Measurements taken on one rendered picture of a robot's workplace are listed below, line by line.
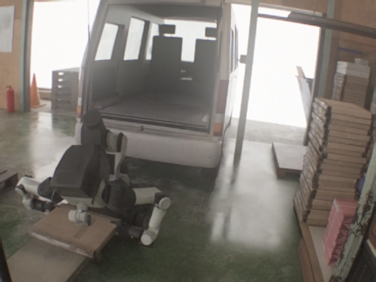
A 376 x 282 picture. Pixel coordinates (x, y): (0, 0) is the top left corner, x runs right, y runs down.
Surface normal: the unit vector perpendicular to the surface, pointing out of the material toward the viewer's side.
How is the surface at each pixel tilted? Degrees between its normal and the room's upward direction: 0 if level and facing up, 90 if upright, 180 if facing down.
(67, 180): 42
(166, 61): 93
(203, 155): 89
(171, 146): 86
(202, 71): 93
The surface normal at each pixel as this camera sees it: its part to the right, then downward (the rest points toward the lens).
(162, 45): -0.17, 0.31
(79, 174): -0.18, -0.57
